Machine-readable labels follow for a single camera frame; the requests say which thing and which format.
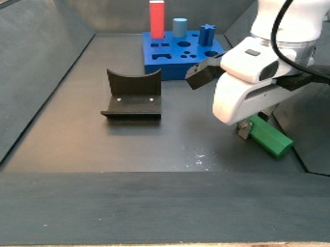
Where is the light blue cylinder block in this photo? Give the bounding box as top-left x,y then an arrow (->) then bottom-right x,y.
172,17 -> 188,38

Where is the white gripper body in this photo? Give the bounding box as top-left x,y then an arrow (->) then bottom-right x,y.
212,37 -> 303,125

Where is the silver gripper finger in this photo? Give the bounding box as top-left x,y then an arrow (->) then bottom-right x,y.
238,120 -> 252,140

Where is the black curved cradle stand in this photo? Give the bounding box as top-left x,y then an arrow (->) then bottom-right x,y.
100,70 -> 162,120

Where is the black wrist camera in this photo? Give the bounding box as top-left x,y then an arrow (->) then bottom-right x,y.
186,54 -> 224,90

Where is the black cable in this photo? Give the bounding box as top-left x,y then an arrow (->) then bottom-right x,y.
270,0 -> 330,81

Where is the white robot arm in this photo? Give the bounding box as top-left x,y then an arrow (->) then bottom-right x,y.
212,0 -> 330,125

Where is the red square block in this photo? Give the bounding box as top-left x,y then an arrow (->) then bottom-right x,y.
150,0 -> 166,39

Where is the dark blue star block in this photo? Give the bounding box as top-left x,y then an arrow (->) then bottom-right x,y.
199,24 -> 215,46

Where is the green hexagon block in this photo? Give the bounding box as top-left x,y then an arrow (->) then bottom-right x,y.
248,115 -> 294,158

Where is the blue shape sorter board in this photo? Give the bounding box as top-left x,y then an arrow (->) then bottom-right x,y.
142,31 -> 224,81

